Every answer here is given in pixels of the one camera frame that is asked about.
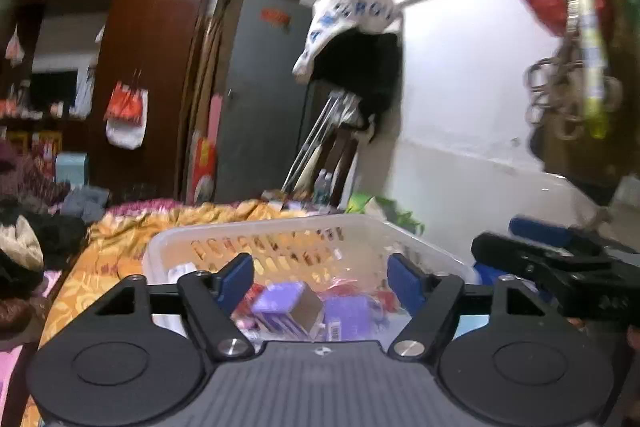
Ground green reusable bag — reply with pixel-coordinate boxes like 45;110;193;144
345;193;425;236

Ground metal crutches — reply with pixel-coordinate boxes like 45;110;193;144
281;90;360;193

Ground black hanging garment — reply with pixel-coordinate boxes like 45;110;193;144
311;29;402;141

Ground purple white letter box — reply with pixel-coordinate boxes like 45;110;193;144
250;282;323;340

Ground purple box behind front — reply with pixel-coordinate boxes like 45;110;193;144
324;296;373;341

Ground pile of dark clothes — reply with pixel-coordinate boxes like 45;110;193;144
1;140;110;339

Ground teal tissue box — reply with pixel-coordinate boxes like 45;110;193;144
54;152;89;187

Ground black television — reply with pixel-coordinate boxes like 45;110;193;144
28;70;77;117

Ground dark red wooden wardrobe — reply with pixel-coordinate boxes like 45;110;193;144
14;0;210;198

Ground grey metal door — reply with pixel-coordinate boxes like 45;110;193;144
214;0;311;204

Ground pink red box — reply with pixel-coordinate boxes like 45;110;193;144
319;279;398;310

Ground red and white hanging bag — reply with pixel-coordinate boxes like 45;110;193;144
104;82;149;150

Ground brown hanging bags bundle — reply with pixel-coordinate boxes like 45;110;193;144
524;0;639;206

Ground white plastic lattice basket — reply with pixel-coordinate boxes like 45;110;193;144
142;212;482;343

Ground white cap-like bag with lettering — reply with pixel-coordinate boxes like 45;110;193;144
292;0;398;83

